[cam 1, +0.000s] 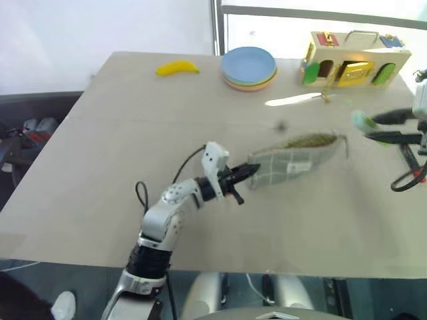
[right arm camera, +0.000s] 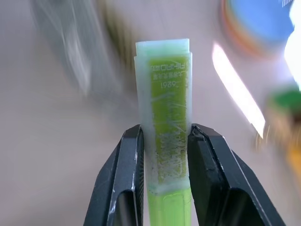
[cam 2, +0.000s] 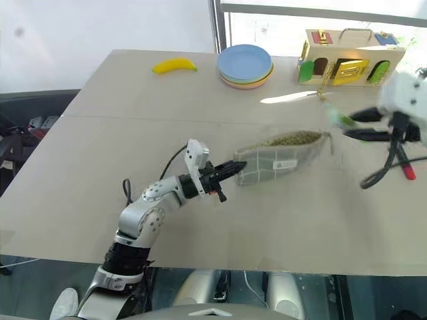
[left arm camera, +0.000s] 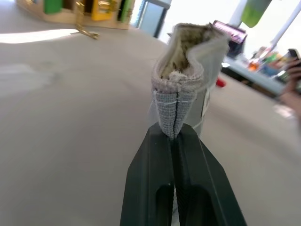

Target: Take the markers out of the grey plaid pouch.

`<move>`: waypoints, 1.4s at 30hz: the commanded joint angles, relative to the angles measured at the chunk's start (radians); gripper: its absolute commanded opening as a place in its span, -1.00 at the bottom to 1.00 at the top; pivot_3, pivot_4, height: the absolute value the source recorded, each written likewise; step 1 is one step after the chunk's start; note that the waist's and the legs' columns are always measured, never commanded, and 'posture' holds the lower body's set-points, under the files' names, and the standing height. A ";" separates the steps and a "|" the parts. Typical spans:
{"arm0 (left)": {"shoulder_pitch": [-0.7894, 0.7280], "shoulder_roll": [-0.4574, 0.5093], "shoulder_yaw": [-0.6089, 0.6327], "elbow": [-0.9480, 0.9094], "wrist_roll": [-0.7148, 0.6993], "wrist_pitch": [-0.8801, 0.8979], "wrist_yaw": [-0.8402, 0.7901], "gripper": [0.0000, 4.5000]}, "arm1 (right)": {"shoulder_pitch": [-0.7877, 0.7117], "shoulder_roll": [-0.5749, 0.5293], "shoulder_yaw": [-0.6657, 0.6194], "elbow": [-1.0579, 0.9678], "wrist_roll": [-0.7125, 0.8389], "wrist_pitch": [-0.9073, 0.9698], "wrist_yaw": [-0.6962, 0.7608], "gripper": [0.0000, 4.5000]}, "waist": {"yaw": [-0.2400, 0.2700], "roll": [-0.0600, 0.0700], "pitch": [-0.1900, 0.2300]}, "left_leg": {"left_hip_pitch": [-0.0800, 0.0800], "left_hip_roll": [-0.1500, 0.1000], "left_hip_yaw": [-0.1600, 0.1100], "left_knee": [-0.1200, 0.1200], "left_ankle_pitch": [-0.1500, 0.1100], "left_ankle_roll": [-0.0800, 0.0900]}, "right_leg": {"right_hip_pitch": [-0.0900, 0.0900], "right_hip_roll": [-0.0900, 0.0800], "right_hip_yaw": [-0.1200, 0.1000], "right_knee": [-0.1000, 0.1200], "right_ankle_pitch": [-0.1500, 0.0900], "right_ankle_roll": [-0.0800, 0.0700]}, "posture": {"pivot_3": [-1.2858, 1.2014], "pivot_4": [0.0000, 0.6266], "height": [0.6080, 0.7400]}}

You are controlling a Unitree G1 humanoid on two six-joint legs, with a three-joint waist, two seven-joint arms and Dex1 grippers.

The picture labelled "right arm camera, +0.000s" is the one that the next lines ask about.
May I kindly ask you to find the blue round object orange rim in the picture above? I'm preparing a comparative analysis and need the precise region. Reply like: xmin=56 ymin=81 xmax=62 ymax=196
xmin=220 ymin=0 xmax=297 ymax=56

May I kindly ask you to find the small green object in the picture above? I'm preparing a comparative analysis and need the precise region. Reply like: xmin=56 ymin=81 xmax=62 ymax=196
xmin=268 ymin=88 xmax=301 ymax=123

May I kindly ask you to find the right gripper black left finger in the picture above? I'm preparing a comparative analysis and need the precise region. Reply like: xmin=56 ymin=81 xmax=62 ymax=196
xmin=83 ymin=124 xmax=145 ymax=226

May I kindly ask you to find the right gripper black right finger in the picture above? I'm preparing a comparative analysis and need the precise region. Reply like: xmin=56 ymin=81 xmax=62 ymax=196
xmin=187 ymin=123 xmax=286 ymax=226

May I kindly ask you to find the green translucent lead refill box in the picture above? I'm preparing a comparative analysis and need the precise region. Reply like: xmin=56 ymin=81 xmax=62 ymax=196
xmin=134 ymin=38 xmax=195 ymax=226

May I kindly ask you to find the yellow object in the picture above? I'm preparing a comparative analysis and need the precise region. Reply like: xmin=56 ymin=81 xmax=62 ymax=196
xmin=285 ymin=143 xmax=301 ymax=226

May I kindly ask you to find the grey checked fabric pouch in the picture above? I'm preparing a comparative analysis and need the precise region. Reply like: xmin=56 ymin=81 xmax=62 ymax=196
xmin=29 ymin=0 xmax=111 ymax=97

